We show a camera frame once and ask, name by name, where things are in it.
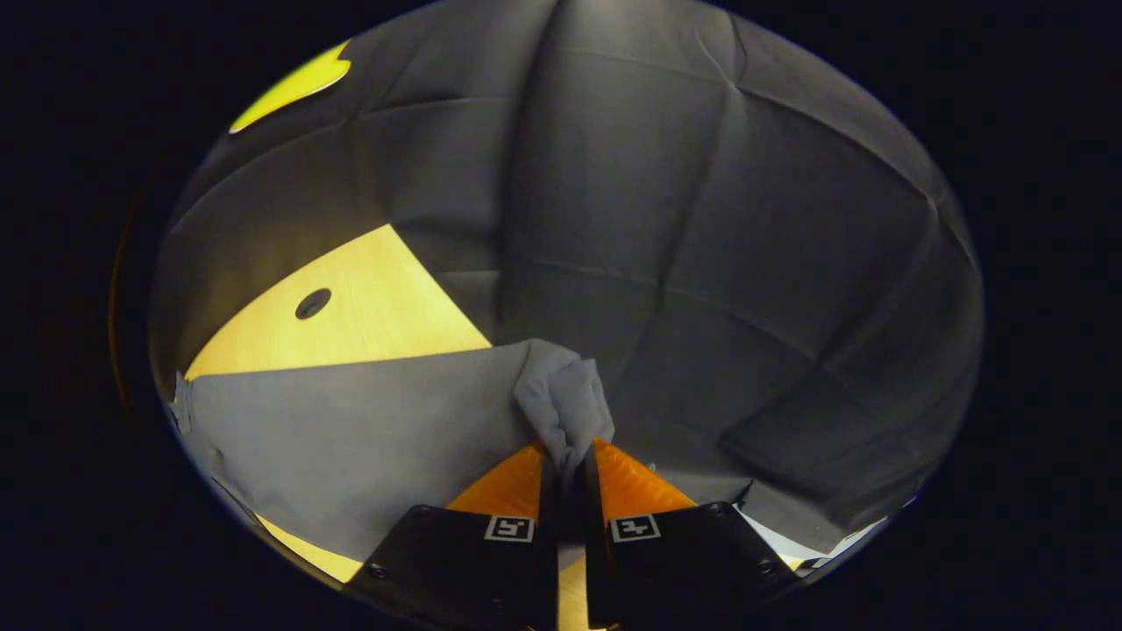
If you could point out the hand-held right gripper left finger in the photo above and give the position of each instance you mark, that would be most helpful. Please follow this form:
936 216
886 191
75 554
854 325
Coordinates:
548 543

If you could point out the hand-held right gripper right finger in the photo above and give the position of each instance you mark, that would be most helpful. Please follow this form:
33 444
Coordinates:
596 543

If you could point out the black backdrop cloth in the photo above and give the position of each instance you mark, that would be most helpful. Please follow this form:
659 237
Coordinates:
701 219

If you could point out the grey long-sleeved collared shirt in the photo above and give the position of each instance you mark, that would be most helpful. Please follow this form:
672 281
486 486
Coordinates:
368 438

